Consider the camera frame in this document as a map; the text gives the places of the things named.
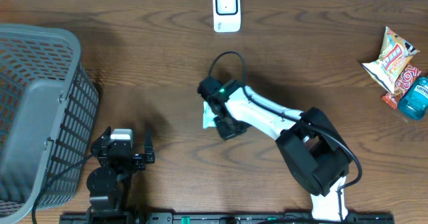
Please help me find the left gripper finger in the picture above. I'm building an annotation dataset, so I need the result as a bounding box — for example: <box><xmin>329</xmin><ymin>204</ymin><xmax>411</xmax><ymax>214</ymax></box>
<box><xmin>99</xmin><ymin>126</ymin><xmax>111</xmax><ymax>142</ymax></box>
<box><xmin>144</xmin><ymin>130</ymin><xmax>154</xmax><ymax>156</ymax></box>

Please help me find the teal wet wipes pack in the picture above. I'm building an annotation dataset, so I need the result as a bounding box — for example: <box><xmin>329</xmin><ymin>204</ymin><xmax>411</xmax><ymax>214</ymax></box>
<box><xmin>203</xmin><ymin>102</ymin><xmax>217</xmax><ymax>129</ymax></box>

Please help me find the cream snack bag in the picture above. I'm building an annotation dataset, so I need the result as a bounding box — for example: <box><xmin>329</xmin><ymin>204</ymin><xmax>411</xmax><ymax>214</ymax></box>
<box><xmin>362</xmin><ymin>26</ymin><xmax>419</xmax><ymax>94</ymax></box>

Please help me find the blue Listerine mouthwash bottle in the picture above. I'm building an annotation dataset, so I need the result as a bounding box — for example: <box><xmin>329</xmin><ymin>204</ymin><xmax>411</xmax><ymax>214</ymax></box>
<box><xmin>398</xmin><ymin>77</ymin><xmax>428</xmax><ymax>120</ymax></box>

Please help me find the chocolate bar wrapper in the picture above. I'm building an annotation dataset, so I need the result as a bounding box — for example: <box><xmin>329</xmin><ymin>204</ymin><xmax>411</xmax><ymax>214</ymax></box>
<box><xmin>381</xmin><ymin>63</ymin><xmax>422</xmax><ymax>110</ymax></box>

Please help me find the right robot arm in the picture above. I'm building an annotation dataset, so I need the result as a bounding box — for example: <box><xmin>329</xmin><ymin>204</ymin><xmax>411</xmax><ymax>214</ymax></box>
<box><xmin>197</xmin><ymin>76</ymin><xmax>354</xmax><ymax>221</ymax></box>

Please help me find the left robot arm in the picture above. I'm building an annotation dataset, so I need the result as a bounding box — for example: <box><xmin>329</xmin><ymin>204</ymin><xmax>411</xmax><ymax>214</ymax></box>
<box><xmin>86</xmin><ymin>127</ymin><xmax>155</xmax><ymax>224</ymax></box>

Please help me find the white barcode scanner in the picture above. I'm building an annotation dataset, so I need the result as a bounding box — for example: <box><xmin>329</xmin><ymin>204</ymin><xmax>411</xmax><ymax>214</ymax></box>
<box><xmin>213</xmin><ymin>0</ymin><xmax>241</xmax><ymax>33</ymax></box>

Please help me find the grey plastic basket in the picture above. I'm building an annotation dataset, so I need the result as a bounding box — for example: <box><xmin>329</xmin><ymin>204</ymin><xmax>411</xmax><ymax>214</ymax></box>
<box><xmin>1</xmin><ymin>23</ymin><xmax>99</xmax><ymax>223</ymax></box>

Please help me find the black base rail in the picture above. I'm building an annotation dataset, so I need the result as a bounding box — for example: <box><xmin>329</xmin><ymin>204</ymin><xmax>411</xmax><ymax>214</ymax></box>
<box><xmin>59</xmin><ymin>211</ymin><xmax>395</xmax><ymax>224</ymax></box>

